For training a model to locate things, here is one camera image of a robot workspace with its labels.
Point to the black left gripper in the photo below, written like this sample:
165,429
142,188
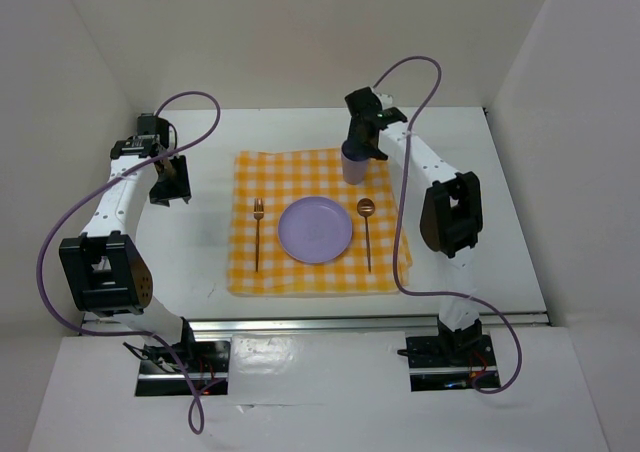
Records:
180,189

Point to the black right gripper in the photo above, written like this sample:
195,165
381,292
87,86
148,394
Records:
372,153

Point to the purple plastic cup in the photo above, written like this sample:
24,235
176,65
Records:
354,162

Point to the copper spoon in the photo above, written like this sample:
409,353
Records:
366,209

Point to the copper fork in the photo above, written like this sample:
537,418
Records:
258,215

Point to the yellow checkered cloth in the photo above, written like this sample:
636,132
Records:
282,178

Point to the purple plastic plate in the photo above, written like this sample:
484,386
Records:
315,230

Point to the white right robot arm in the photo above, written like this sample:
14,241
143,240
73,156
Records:
451,216

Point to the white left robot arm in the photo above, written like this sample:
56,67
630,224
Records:
106,273

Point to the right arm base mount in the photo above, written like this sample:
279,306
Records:
433,369

